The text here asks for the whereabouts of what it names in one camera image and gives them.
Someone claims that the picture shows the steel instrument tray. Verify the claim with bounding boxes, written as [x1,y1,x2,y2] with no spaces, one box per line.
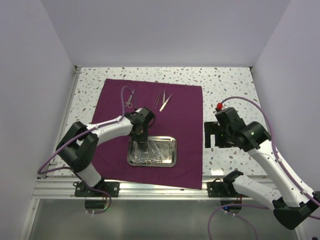
[126,136,177,168]

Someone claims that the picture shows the aluminium rail frame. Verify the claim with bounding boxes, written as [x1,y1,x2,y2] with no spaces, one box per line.
[19,65,301,240]

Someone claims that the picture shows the purple cloth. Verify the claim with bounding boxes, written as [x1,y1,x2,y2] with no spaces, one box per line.
[91,79,203,190]

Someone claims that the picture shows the steel pointed tweezers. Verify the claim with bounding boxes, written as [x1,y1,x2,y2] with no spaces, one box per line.
[152,89,166,109]

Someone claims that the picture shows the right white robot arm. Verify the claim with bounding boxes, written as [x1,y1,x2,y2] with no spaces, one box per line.
[204,107,320,230]

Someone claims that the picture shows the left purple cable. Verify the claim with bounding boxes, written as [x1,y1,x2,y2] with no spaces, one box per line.
[37,86,137,215]

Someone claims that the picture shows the purple cable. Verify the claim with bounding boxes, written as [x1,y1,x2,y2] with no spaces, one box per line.
[37,86,137,215]
[207,96,318,240]

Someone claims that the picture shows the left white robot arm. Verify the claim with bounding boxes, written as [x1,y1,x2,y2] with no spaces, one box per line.
[56,107,156,197]

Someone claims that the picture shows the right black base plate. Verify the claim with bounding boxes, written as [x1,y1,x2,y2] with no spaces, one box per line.
[206,178,248,198]

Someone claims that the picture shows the steel scissors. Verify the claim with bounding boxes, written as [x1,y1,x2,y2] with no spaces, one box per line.
[134,148,148,165]
[123,90,135,109]

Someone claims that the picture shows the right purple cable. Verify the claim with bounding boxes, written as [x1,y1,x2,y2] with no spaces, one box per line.
[207,96,318,240]

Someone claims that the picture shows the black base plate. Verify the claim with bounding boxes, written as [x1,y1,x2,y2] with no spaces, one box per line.
[206,178,248,198]
[72,180,120,198]

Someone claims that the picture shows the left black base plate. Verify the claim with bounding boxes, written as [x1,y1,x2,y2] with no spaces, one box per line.
[72,180,120,198]

